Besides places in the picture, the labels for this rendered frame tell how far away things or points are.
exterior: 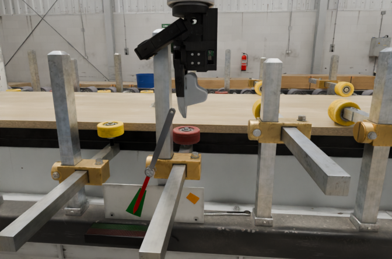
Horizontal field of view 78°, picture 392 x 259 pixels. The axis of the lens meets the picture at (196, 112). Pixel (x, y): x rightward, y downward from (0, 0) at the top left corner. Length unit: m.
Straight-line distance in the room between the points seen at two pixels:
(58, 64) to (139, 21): 7.47
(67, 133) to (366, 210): 0.75
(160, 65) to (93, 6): 8.15
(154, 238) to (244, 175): 0.53
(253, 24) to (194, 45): 7.36
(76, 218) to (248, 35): 7.33
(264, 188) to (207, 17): 0.42
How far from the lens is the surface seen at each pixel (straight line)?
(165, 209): 0.45
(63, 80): 0.66
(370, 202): 0.74
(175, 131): 0.70
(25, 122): 1.03
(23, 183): 1.14
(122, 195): 0.68
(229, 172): 0.86
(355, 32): 8.67
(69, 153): 0.70
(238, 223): 0.69
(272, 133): 0.58
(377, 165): 0.71
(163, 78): 0.56
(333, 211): 0.97
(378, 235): 0.78
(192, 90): 0.47
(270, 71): 0.56
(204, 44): 0.45
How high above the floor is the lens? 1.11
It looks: 13 degrees down
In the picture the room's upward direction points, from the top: straight up
